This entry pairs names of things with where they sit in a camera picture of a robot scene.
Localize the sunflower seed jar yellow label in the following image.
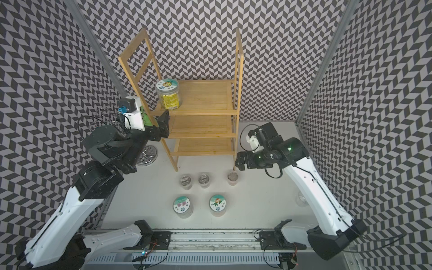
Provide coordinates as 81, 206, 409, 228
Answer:
156, 78, 182, 110

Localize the jar with strawberry lid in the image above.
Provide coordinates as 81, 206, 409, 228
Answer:
209, 194, 227, 217

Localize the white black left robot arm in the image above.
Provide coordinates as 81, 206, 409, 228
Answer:
15, 111, 169, 270

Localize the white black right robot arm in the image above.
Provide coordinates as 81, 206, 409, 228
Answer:
235, 123, 367, 261

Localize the bamboo three-tier shelf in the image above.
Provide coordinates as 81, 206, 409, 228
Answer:
117, 27, 245, 172

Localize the green spray bottle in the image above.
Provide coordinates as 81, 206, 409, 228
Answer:
140, 106, 153, 126

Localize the small foil-lid cup pink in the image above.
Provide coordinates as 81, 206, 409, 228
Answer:
227, 171, 239, 186

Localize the clear plastic cup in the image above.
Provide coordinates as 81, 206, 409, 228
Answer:
295, 192, 309, 207

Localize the small foil-lid cup left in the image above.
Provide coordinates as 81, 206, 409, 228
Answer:
179, 174, 192, 190

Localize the small foil-lid cup middle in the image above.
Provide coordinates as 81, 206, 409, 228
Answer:
198, 173, 210, 189

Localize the jar with pink flower lid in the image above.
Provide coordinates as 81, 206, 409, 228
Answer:
173, 196, 194, 219

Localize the chrome wire cup rack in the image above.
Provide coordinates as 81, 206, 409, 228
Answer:
90, 107, 159, 167

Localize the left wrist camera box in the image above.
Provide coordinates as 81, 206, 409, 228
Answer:
117, 96, 145, 131

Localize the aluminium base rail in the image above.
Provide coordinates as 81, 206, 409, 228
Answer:
82, 229, 364, 270

